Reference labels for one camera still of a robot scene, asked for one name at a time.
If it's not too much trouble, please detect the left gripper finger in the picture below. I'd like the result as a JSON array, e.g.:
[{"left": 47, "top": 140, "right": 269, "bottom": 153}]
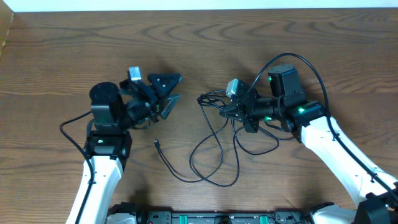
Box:
[
  {"left": 160, "top": 94, "right": 180, "bottom": 119},
  {"left": 147, "top": 73, "right": 183, "bottom": 97}
]

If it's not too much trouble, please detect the black usb cable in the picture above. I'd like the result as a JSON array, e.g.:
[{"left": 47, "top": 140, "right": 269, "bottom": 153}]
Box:
[{"left": 154, "top": 89, "right": 295, "bottom": 189}]

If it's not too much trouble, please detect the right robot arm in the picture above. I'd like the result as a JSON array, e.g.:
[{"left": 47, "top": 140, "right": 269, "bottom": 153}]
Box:
[{"left": 220, "top": 64, "right": 397, "bottom": 223}]

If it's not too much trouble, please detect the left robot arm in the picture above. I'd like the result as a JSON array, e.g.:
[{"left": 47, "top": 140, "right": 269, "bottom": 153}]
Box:
[{"left": 67, "top": 72, "right": 183, "bottom": 223}]

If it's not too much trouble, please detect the right camera black cable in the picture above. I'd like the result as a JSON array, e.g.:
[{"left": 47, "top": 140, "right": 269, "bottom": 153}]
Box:
[{"left": 245, "top": 52, "right": 398, "bottom": 203}]

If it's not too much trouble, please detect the camera black cable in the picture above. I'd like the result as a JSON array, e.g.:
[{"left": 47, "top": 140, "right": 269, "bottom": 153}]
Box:
[
  {"left": 245, "top": 52, "right": 398, "bottom": 203},
  {"left": 59, "top": 110, "right": 96, "bottom": 224}
]

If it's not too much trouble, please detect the left camera black cable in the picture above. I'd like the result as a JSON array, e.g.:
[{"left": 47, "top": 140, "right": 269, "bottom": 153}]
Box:
[{"left": 59, "top": 110, "right": 96, "bottom": 224}]

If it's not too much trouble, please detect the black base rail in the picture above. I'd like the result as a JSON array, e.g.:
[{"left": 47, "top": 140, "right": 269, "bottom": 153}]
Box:
[{"left": 105, "top": 202, "right": 358, "bottom": 224}]

